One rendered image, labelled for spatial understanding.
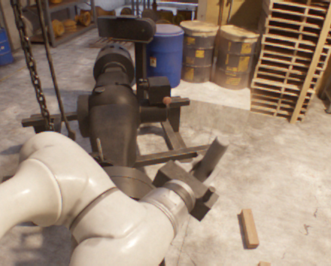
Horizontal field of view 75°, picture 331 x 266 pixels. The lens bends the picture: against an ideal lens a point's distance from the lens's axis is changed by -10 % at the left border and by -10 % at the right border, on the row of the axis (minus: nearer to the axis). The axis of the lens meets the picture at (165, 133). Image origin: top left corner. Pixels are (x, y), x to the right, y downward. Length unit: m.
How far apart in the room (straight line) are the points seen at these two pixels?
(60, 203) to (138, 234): 0.11
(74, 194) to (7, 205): 0.09
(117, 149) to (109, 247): 1.50
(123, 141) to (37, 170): 1.49
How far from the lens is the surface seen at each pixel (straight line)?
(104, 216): 0.35
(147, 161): 2.21
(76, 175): 0.36
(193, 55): 3.80
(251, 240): 2.46
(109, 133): 1.85
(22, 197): 0.34
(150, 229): 0.36
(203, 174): 0.58
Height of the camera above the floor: 2.17
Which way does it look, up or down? 38 degrees down
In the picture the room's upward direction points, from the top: 2 degrees clockwise
